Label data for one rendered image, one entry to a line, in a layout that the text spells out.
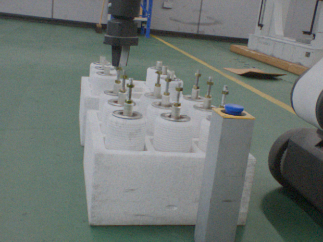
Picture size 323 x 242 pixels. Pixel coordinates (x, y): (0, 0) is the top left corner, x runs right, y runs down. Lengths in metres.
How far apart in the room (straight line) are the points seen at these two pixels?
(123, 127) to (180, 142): 0.14
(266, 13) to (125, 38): 4.48
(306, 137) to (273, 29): 4.30
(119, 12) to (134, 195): 0.49
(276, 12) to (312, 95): 4.61
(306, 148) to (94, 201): 0.59
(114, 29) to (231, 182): 0.53
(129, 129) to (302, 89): 0.41
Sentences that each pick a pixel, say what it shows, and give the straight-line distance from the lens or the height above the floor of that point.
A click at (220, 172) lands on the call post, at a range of 0.91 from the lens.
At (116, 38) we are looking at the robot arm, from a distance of 1.19.
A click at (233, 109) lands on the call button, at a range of 0.90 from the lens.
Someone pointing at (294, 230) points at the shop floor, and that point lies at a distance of 1.20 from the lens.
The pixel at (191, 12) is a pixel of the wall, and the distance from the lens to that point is 7.58.
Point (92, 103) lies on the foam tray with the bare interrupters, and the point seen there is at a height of 0.16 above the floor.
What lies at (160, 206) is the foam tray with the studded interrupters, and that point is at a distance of 1.06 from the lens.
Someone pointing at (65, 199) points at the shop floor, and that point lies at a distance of 1.17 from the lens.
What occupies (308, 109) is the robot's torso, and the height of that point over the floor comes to 0.32.
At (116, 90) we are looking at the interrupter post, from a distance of 1.26.
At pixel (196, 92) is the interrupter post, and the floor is 0.27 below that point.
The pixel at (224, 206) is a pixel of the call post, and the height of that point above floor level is 0.12.
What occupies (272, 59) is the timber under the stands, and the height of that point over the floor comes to 0.06.
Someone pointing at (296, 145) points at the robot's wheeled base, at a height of 0.17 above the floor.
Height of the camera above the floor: 0.52
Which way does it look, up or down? 15 degrees down
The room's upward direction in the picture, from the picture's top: 7 degrees clockwise
